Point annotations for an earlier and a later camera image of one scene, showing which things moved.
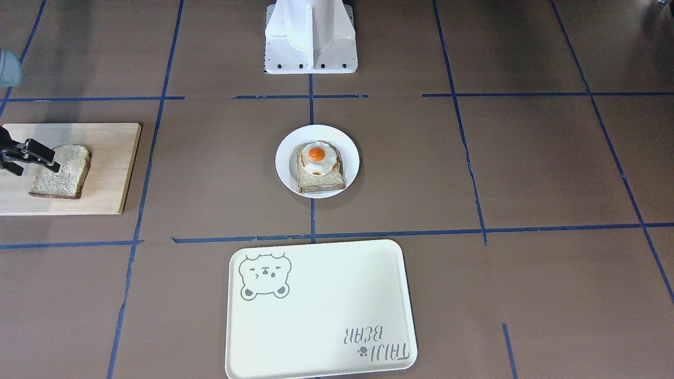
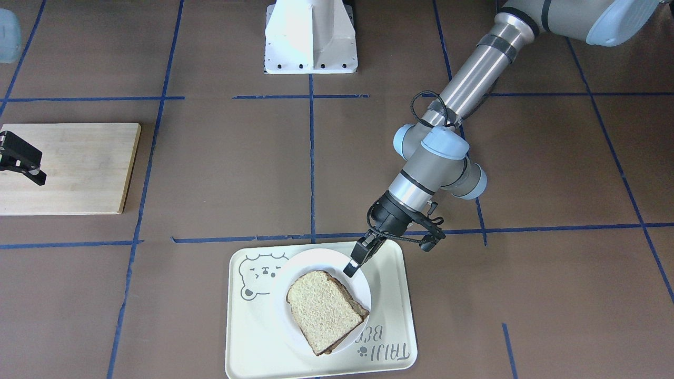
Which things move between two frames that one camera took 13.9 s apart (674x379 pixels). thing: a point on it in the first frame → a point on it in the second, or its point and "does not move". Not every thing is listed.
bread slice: (76, 162) → (323, 311)
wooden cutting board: (113, 146) does not move
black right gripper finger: (38, 152) → (36, 175)
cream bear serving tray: (318, 309) does not move
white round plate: (286, 157) → (317, 260)
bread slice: (306, 182) → (360, 306)
